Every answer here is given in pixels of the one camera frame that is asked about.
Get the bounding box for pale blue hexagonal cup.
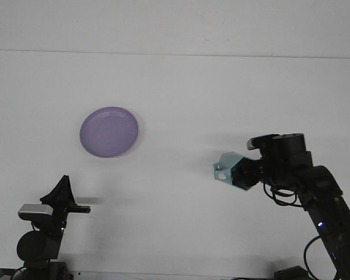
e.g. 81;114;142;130
212;151;259;193

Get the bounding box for pale purple round plate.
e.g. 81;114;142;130
79;106;140;159

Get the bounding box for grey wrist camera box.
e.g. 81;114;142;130
17;203;54;220
247;134;281;151

